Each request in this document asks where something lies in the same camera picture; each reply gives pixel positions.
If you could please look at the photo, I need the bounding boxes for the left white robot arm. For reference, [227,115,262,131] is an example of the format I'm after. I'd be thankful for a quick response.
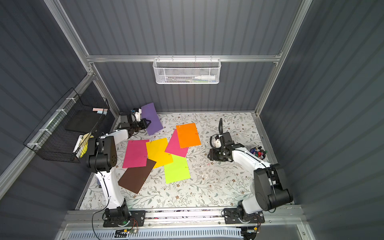
[84,128,156,227]

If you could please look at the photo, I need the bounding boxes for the black wire basket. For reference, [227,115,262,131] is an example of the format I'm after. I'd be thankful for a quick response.
[24,88,110,163]

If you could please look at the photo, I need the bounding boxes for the purple paper sheet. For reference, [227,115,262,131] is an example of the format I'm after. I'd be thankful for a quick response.
[141,103,163,136]

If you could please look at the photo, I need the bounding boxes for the white wire mesh basket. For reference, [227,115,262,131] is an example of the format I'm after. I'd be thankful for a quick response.
[153,59,222,85]

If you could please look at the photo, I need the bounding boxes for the orange paper sheet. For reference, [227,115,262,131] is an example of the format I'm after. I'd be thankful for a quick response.
[177,123,201,149]

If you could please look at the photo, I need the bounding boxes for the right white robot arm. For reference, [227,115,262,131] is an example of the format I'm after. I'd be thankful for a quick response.
[208,132,294,220]

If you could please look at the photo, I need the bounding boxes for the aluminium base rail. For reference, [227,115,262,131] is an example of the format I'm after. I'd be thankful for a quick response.
[56,205,315,240]

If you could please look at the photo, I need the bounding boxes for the magenta paper sheet left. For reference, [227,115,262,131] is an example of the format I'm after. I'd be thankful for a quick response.
[122,140,149,169]

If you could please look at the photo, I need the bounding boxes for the yellow paper sheet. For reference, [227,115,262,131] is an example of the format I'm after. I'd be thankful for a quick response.
[146,138,173,169]

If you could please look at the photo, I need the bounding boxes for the lime green paper sheet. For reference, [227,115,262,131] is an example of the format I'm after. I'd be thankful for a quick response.
[164,155,191,184]

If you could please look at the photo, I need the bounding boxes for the yellow highlighter markers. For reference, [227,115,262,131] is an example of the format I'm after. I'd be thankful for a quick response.
[77,134,94,159]

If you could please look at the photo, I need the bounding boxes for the brown paper sheet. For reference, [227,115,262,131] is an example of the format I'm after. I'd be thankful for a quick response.
[118,159,156,194]

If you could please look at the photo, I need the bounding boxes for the white glue bottle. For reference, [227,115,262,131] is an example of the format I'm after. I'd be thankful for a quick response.
[194,75,216,82]

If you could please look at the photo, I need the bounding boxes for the magenta paper sheet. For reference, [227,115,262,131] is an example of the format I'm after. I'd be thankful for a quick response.
[122,140,149,169]
[165,130,189,158]

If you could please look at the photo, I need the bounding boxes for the magenta paper sheet centre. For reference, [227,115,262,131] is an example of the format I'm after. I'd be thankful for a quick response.
[165,130,189,158]

